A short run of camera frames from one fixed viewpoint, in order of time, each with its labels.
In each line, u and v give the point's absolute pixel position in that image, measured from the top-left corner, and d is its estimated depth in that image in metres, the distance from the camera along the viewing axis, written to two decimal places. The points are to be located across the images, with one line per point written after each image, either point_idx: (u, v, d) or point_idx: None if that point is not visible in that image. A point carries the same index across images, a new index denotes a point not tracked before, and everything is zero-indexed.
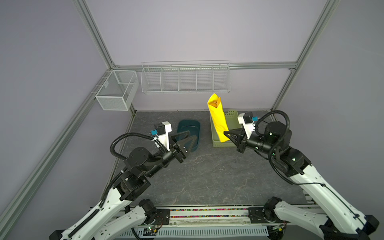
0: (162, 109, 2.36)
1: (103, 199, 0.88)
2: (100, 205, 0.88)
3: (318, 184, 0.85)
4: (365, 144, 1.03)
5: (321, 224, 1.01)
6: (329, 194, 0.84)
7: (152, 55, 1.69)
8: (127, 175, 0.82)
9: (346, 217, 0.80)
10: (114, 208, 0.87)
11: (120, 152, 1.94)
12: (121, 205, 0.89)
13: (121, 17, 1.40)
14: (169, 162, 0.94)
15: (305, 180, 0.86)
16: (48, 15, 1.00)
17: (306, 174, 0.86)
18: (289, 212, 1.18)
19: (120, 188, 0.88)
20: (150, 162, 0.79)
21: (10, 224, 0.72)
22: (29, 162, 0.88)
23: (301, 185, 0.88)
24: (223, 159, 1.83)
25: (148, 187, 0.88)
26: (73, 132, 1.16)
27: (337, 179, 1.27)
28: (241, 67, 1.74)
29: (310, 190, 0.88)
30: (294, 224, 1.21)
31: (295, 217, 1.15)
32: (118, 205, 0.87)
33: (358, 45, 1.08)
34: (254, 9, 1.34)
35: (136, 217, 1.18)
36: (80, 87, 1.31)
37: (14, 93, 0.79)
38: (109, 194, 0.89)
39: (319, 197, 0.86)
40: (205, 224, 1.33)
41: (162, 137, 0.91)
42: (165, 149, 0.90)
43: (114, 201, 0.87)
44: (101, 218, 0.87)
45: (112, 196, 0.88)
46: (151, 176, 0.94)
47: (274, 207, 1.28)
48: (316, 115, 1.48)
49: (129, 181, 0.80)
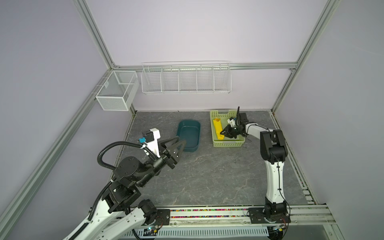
0: (163, 109, 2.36)
1: (92, 212, 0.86)
2: (89, 218, 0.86)
3: (251, 124, 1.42)
4: (365, 143, 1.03)
5: (279, 163, 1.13)
6: (256, 127, 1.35)
7: (152, 55, 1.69)
8: (115, 185, 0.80)
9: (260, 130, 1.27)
10: (103, 220, 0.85)
11: (120, 152, 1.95)
12: (110, 216, 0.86)
13: (121, 16, 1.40)
14: (160, 169, 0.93)
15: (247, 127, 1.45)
16: (48, 15, 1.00)
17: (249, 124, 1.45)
18: (270, 186, 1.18)
19: (108, 199, 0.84)
20: (139, 171, 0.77)
21: (11, 223, 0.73)
22: (30, 161, 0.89)
23: (249, 132, 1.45)
24: (223, 158, 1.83)
25: (139, 196, 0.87)
26: (73, 132, 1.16)
27: (336, 179, 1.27)
28: (242, 67, 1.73)
29: (251, 132, 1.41)
30: (272, 189, 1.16)
31: (271, 179, 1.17)
32: (107, 217, 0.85)
33: (358, 46, 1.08)
34: (254, 8, 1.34)
35: (134, 220, 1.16)
36: (81, 87, 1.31)
37: (13, 92, 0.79)
38: (98, 206, 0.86)
39: (254, 132, 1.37)
40: (205, 224, 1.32)
41: (150, 144, 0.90)
42: (155, 156, 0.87)
43: (102, 212, 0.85)
44: (91, 230, 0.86)
45: (101, 208, 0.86)
46: (142, 186, 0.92)
47: (266, 196, 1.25)
48: (315, 115, 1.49)
49: (117, 191, 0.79)
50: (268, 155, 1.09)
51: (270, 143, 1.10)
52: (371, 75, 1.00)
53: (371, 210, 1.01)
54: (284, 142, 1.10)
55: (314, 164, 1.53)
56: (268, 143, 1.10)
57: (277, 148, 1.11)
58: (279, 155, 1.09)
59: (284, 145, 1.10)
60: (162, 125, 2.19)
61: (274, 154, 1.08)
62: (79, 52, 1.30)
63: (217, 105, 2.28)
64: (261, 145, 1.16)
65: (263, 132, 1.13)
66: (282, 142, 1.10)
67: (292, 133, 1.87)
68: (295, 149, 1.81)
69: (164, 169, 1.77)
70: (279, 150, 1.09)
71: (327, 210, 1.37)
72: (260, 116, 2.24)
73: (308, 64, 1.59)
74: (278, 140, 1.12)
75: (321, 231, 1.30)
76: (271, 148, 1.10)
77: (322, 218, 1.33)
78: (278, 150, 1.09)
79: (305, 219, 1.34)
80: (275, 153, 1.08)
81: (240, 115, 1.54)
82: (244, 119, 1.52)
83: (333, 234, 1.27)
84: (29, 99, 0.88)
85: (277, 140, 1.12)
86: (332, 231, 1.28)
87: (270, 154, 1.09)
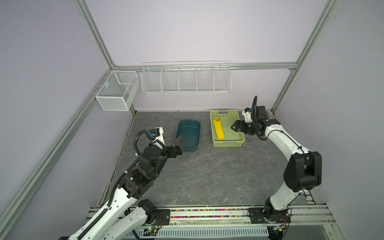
0: (162, 109, 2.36)
1: (110, 199, 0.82)
2: (107, 205, 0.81)
3: (276, 130, 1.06)
4: (366, 143, 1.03)
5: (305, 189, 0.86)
6: (283, 137, 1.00)
7: (152, 55, 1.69)
8: (131, 174, 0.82)
9: (290, 146, 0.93)
10: (122, 207, 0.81)
11: (120, 152, 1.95)
12: (128, 203, 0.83)
13: (120, 15, 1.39)
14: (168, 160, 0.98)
15: (269, 130, 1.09)
16: (48, 16, 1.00)
17: (272, 126, 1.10)
18: (277, 193, 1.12)
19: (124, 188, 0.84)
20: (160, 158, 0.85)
21: (11, 223, 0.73)
22: (30, 161, 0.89)
23: (271, 138, 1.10)
24: (223, 158, 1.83)
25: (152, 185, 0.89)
26: (73, 132, 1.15)
27: (336, 180, 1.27)
28: (242, 66, 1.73)
29: (274, 139, 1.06)
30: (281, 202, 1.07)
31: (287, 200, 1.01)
32: (125, 204, 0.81)
33: (357, 45, 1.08)
34: (254, 8, 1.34)
35: (137, 218, 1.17)
36: (81, 87, 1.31)
37: (14, 93, 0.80)
38: (115, 194, 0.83)
39: (278, 141, 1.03)
40: (205, 224, 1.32)
41: (160, 137, 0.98)
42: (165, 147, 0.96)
43: (121, 199, 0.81)
44: (109, 219, 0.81)
45: (119, 194, 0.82)
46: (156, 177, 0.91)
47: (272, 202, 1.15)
48: (315, 115, 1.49)
49: (133, 179, 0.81)
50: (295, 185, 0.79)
51: (302, 172, 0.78)
52: (371, 75, 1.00)
53: (371, 210, 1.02)
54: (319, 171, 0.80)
55: None
56: (300, 172, 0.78)
57: (307, 175, 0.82)
58: (310, 186, 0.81)
59: (319, 176, 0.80)
60: (162, 125, 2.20)
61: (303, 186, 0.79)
62: (79, 52, 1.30)
63: (217, 105, 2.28)
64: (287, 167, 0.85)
65: (297, 156, 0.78)
66: (317, 171, 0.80)
67: (293, 133, 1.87)
68: None
69: (164, 169, 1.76)
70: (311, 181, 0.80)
71: (327, 210, 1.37)
72: None
73: (309, 64, 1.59)
74: (312, 165, 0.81)
75: (321, 231, 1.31)
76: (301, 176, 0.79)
77: (322, 218, 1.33)
78: (310, 179, 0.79)
79: (304, 219, 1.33)
80: (304, 185, 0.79)
81: (257, 109, 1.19)
82: (263, 115, 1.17)
83: (333, 234, 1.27)
84: (29, 99, 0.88)
85: (310, 165, 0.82)
86: (332, 231, 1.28)
87: (299, 183, 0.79)
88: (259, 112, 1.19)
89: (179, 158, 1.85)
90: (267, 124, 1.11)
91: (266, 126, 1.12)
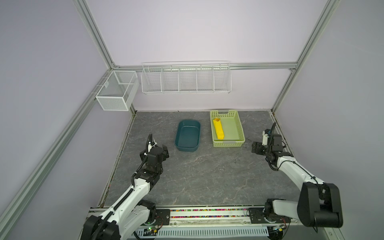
0: (162, 109, 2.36)
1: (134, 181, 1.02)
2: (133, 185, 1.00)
3: (288, 160, 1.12)
4: (366, 143, 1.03)
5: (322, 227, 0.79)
6: (295, 166, 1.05)
7: (152, 55, 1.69)
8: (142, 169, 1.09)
9: (302, 176, 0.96)
10: (143, 188, 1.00)
11: (120, 151, 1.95)
12: (146, 189, 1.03)
13: (121, 15, 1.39)
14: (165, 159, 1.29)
15: (281, 160, 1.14)
16: (47, 16, 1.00)
17: (284, 158, 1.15)
18: (283, 201, 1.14)
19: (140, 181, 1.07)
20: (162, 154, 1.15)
21: (11, 223, 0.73)
22: (30, 161, 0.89)
23: (282, 168, 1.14)
24: (223, 158, 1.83)
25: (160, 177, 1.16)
26: (73, 132, 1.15)
27: (335, 179, 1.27)
28: (242, 66, 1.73)
29: (285, 169, 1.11)
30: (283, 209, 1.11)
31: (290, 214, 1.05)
32: (145, 187, 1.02)
33: (357, 46, 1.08)
34: (254, 8, 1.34)
35: (141, 211, 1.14)
36: (80, 87, 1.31)
37: (14, 93, 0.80)
38: (136, 180, 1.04)
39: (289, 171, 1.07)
40: (205, 224, 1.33)
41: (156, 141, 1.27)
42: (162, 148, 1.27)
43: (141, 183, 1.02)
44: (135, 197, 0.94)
45: (139, 181, 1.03)
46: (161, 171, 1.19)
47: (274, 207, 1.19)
48: (315, 114, 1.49)
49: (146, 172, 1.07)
50: (310, 220, 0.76)
51: (316, 204, 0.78)
52: (371, 76, 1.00)
53: (371, 210, 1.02)
54: (338, 208, 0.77)
55: (313, 165, 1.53)
56: (313, 204, 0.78)
57: (325, 210, 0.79)
58: (329, 223, 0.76)
59: (338, 212, 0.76)
60: (162, 125, 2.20)
61: (319, 221, 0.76)
62: (79, 52, 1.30)
63: (217, 105, 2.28)
64: (301, 198, 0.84)
65: (309, 184, 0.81)
66: (335, 207, 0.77)
67: (293, 132, 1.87)
68: (296, 149, 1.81)
69: (164, 169, 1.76)
70: (328, 218, 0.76)
71: None
72: (259, 116, 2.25)
73: (308, 64, 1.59)
74: (329, 200, 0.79)
75: (321, 231, 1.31)
76: (316, 210, 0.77)
77: None
78: (327, 215, 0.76)
79: None
80: (320, 220, 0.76)
81: (273, 138, 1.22)
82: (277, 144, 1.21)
83: (333, 234, 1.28)
84: (29, 99, 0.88)
85: (328, 200, 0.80)
86: (332, 231, 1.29)
87: (314, 219, 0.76)
88: (275, 141, 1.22)
89: (179, 158, 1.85)
90: (279, 157, 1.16)
91: (277, 157, 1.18)
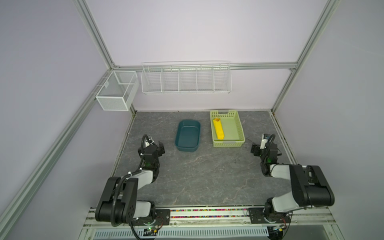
0: (162, 109, 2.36)
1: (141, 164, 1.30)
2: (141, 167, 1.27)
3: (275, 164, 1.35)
4: (366, 143, 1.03)
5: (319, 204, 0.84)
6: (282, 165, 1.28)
7: (152, 56, 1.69)
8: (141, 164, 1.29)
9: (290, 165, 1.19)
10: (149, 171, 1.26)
11: (120, 151, 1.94)
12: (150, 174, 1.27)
13: (121, 16, 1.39)
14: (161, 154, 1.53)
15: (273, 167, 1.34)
16: (47, 16, 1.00)
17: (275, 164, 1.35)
18: (281, 198, 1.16)
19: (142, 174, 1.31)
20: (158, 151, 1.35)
21: (11, 223, 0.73)
22: (30, 162, 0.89)
23: (275, 174, 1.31)
24: (223, 158, 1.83)
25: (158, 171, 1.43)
26: (73, 132, 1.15)
27: (335, 179, 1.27)
28: (242, 66, 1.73)
29: (276, 172, 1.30)
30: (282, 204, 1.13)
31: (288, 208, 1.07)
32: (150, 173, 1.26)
33: (357, 46, 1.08)
34: (254, 9, 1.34)
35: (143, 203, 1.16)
36: (80, 86, 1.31)
37: (13, 93, 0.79)
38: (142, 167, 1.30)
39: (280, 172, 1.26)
40: (205, 224, 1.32)
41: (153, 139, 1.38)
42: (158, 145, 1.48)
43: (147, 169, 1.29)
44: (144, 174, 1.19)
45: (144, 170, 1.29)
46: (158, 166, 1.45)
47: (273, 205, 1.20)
48: (315, 114, 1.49)
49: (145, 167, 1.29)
50: (304, 193, 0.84)
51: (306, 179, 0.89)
52: (371, 76, 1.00)
53: (372, 210, 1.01)
54: (324, 182, 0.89)
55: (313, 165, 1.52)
56: (304, 179, 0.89)
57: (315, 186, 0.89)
58: (323, 198, 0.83)
59: (327, 186, 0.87)
60: (162, 125, 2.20)
61: (312, 193, 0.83)
62: (79, 52, 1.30)
63: (217, 105, 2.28)
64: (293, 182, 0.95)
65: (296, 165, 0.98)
66: (323, 182, 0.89)
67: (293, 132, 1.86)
68: (296, 149, 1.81)
69: (164, 169, 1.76)
70: (320, 191, 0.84)
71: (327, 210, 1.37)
72: (259, 116, 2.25)
73: (308, 65, 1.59)
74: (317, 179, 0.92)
75: (321, 231, 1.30)
76: (307, 186, 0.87)
77: (322, 218, 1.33)
78: (319, 189, 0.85)
79: (305, 219, 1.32)
80: (314, 193, 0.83)
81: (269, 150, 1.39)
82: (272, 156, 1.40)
83: (333, 234, 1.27)
84: (28, 99, 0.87)
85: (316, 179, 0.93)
86: (332, 231, 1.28)
87: (307, 195, 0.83)
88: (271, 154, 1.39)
89: (178, 158, 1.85)
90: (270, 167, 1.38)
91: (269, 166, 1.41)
